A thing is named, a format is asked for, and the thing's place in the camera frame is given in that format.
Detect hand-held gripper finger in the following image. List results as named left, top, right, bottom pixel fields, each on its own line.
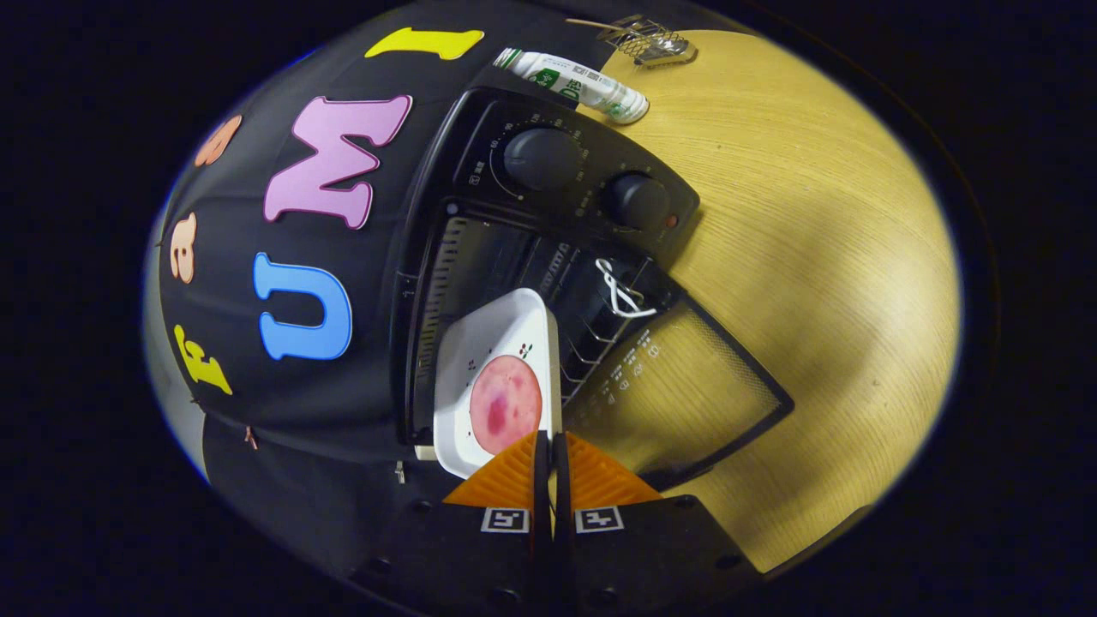
left=360, top=431, right=554, bottom=614
left=553, top=431, right=765, bottom=611

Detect round pink ham slice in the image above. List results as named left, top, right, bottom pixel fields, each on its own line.
left=469, top=355, right=543, bottom=456

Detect white square plate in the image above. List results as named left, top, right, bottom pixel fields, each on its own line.
left=433, top=288, right=564, bottom=479

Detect black toaster oven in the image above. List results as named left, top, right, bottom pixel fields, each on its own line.
left=390, top=86, right=794, bottom=491

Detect white bottle green label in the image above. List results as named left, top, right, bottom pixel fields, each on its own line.
left=493, top=47, right=650, bottom=125

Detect wire mesh utensil holder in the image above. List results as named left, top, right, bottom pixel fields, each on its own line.
left=596, top=15, right=698, bottom=69

